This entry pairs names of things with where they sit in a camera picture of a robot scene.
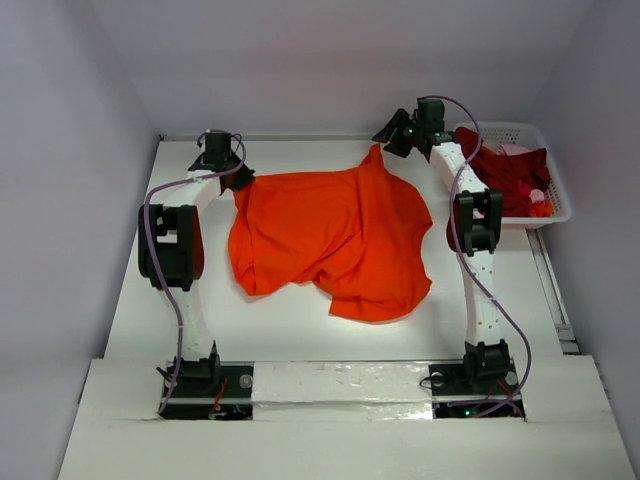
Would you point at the pink garment in basket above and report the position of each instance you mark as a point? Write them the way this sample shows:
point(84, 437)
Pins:
point(511, 150)

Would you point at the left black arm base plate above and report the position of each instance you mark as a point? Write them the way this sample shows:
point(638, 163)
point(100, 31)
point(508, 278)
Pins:
point(228, 397)

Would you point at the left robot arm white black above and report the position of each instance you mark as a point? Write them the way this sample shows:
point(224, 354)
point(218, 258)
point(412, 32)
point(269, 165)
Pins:
point(171, 253)

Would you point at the dark red t shirt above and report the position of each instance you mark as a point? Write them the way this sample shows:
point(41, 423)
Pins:
point(522, 179)

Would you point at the orange t shirt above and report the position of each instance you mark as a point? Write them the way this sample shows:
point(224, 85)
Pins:
point(355, 234)

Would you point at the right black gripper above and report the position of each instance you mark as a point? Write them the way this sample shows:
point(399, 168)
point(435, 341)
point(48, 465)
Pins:
point(395, 132)

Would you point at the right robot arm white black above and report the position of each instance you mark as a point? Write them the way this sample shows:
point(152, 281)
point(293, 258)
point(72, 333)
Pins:
point(473, 233)

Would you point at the small orange garment in basket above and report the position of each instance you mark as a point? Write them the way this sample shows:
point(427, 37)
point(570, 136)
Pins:
point(541, 209)

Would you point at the white plastic basket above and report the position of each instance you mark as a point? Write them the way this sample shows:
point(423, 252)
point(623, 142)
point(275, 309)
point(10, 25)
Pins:
point(492, 135)

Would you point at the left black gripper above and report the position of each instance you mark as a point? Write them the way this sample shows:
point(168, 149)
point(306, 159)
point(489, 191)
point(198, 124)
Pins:
point(245, 179)

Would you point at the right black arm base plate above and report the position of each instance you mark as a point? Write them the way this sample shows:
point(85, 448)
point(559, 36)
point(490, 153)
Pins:
point(454, 397)

